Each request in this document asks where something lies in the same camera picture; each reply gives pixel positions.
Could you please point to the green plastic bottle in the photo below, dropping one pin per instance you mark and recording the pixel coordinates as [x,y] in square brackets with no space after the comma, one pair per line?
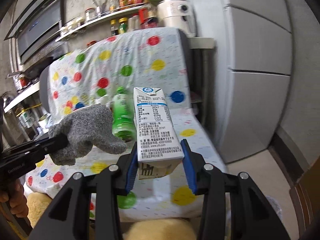
[122,116]

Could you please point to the row of spice jars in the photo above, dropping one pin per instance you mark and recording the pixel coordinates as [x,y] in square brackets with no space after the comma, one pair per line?
[80,21]

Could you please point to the brown wooden door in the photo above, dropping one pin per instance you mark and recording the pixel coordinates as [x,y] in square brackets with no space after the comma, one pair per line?
[307,195]

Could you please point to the white wall shelf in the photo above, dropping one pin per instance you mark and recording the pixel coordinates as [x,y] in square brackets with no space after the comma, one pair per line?
[100,21]

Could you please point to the range hood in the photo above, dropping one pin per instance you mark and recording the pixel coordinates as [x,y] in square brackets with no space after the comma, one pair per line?
[37,30]

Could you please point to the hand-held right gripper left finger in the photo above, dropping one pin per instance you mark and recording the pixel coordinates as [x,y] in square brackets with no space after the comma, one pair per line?
[131,172]

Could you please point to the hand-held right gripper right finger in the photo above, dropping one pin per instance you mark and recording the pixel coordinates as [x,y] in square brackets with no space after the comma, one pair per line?
[188,167]

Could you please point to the grey refrigerator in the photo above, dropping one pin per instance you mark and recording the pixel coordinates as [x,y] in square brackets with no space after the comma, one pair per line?
[250,55]

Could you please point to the red sauce jar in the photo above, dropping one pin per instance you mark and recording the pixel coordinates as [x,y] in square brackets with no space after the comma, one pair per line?
[148,17]

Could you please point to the metal tin can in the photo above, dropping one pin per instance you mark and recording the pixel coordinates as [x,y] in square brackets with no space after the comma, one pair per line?
[45,121]

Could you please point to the white rice cooker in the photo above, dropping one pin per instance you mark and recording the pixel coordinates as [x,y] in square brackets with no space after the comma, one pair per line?
[175,15]

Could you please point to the person's left hand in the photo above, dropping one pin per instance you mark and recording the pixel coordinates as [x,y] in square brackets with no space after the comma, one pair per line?
[17,202]

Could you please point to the white blue milk carton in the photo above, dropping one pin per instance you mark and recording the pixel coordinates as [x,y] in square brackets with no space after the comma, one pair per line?
[155,130]

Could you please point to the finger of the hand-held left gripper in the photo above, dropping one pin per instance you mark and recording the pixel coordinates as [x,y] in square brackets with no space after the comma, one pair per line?
[50,145]

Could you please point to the polka dot cloth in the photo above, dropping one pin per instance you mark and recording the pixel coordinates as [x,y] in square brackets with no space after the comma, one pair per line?
[140,62]

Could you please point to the dark bottle yellow cap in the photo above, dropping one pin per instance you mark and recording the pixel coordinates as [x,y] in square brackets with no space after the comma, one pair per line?
[114,28]

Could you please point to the green bottle yellow cap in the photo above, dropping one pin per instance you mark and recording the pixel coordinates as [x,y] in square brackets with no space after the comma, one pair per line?
[123,26]

